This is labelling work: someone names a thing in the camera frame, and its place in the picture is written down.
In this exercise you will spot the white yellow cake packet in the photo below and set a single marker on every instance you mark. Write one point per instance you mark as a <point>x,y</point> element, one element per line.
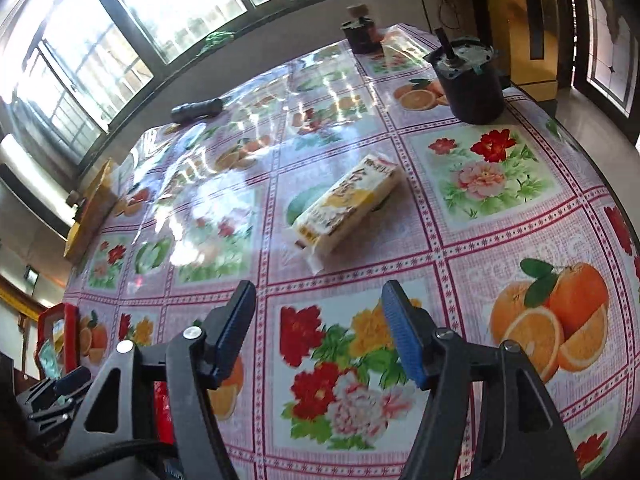
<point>340,205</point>

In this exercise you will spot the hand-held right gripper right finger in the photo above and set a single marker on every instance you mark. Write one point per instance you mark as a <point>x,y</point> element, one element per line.
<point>405,340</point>

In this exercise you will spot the glass door panel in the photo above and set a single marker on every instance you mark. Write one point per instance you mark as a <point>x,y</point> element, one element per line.
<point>610,35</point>

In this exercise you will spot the barred window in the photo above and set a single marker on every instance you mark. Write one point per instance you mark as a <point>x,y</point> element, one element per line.
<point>125,20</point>

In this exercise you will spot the large dark cup with lid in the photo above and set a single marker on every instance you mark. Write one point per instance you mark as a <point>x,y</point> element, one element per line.
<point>472,95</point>

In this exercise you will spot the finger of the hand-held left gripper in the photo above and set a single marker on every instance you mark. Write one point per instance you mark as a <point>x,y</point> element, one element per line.
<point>72,381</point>

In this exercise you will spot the floral plastic tablecloth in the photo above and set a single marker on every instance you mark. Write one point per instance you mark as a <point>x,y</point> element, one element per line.
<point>500,185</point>

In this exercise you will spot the small dark cup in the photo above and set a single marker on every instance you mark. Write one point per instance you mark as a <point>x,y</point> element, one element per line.
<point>362,37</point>

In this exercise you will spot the black flashlight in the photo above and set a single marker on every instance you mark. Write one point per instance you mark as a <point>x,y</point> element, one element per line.
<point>197,110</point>

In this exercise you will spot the green cloth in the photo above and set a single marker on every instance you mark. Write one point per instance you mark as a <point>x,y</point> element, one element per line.
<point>215,40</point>

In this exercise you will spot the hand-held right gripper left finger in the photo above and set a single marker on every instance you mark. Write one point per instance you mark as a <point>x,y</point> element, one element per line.
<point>235,330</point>

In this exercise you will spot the yellow rimmed tray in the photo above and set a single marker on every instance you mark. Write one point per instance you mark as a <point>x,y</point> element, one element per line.
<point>92,215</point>

